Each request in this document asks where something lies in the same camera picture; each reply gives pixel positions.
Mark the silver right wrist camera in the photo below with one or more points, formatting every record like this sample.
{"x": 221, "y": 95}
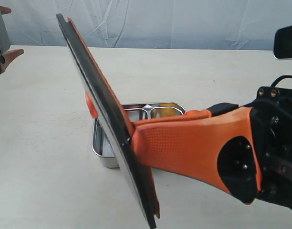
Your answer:
{"x": 282, "y": 46}

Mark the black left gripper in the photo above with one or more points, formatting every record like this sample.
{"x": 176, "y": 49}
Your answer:
{"x": 6, "y": 57}

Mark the yellow cheese block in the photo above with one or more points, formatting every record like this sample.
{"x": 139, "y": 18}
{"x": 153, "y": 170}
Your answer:
{"x": 166, "y": 112}

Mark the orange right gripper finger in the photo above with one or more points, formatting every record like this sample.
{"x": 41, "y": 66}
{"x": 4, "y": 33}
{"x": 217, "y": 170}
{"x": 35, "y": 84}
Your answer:
{"x": 218, "y": 151}
{"x": 214, "y": 110}

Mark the white backdrop cloth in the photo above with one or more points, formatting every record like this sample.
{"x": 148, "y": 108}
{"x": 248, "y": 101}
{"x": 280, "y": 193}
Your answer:
{"x": 155, "y": 24}

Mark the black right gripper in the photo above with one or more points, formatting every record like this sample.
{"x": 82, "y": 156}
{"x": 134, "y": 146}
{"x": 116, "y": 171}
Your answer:
{"x": 271, "y": 124}

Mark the steel lunch box lid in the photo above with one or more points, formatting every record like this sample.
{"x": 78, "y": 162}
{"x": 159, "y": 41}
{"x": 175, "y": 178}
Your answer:
{"x": 113, "y": 120}

